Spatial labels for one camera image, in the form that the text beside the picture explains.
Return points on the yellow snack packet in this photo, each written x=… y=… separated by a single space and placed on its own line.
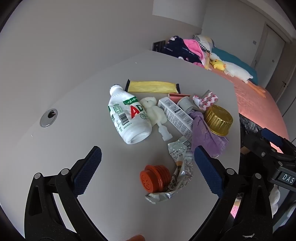
x=150 y=87

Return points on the pink fleece garment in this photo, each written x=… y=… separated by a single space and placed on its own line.
x=192 y=46

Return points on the small pink carton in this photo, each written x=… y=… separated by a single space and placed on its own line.
x=178 y=96

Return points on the cardboard bin with black bag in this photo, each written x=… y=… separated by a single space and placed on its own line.
x=248 y=125

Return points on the purple plastic bag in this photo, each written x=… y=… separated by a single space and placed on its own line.
x=203 y=136

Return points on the orange ribbed cap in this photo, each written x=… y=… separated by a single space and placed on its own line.
x=152 y=179

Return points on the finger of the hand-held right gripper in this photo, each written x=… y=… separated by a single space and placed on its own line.
x=256 y=143
x=274 y=136

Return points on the patchwork pillow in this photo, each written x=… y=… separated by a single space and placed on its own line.
x=203 y=41

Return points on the white bear-shaped plastic bottle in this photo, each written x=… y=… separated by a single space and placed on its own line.
x=153 y=113

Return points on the white grey carton box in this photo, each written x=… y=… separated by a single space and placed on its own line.
x=175 y=115

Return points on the white room door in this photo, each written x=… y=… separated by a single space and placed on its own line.
x=289 y=69

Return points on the pink foam floor mat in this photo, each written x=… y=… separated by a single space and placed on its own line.
x=235 y=208

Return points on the crumpled silver wrapper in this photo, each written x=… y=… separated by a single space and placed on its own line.
x=182 y=169

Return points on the yellow duck plush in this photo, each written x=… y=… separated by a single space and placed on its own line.
x=218 y=64

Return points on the white goose plush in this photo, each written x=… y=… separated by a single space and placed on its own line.
x=235 y=70

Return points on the navy printed garment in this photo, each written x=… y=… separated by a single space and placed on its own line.
x=178 y=48

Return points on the teal pillow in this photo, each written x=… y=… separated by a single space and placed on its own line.
x=231 y=58

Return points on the small white plastic cup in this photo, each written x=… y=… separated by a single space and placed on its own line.
x=185 y=104

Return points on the gold foil cup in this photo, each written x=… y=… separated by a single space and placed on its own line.
x=218 y=119

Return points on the white plastic milk bottle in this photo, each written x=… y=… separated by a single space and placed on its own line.
x=124 y=120

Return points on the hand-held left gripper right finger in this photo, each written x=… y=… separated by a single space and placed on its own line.
x=208 y=171

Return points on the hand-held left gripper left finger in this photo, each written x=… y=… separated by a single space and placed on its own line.
x=89 y=171

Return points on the bed with pink sheet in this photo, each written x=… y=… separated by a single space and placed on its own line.
x=254 y=104

